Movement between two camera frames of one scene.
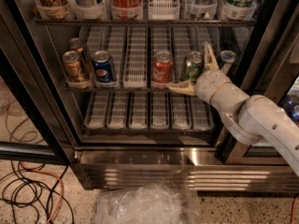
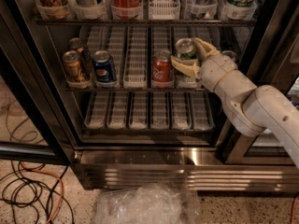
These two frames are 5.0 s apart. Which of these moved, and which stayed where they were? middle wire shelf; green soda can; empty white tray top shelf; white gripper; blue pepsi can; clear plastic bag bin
Moved: green soda can; white gripper
Stayed: middle wire shelf; clear plastic bag bin; blue pepsi can; empty white tray top shelf
